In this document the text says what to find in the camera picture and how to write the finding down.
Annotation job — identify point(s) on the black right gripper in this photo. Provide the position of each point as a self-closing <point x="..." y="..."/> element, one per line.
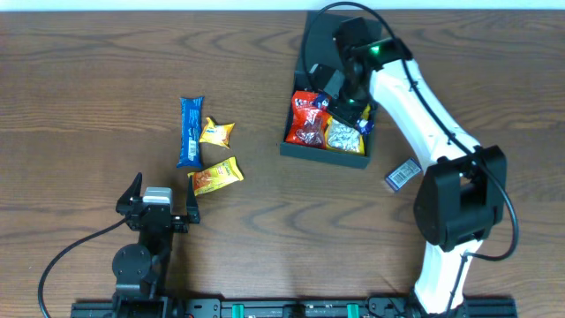
<point x="339" y="109"/>

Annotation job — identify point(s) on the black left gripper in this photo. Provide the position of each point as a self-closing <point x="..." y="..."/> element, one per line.
<point x="177" y="220"/>

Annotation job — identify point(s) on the dark blue Cadbury chocolate bar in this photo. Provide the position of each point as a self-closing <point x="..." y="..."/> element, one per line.
<point x="321" y="102"/>

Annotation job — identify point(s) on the red Hacks candy bag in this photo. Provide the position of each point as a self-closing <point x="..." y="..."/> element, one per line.
<point x="308" y="122"/>

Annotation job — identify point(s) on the yellow Hacks candy bag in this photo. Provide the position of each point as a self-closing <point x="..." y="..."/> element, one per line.
<point x="342" y="138"/>

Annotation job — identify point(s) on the long blue snack bar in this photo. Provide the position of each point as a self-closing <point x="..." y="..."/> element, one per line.
<point x="191" y="129"/>

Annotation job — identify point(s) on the small dark blue box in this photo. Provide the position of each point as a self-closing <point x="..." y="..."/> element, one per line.
<point x="402" y="174"/>

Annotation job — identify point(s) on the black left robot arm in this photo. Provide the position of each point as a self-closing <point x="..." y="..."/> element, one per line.
<point x="141" y="268"/>

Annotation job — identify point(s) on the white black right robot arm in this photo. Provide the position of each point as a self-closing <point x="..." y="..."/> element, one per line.
<point x="462" y="195"/>

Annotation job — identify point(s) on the dark green open box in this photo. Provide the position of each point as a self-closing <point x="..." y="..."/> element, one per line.
<point x="320" y="48"/>

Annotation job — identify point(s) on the yellow orange snack packet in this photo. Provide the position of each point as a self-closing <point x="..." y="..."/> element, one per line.
<point x="216" y="177"/>

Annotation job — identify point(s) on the small yellow candy packet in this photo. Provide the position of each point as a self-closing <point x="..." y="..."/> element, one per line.
<point x="215" y="134"/>

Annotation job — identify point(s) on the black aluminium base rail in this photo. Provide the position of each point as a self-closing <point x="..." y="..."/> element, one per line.
<point x="214" y="308"/>

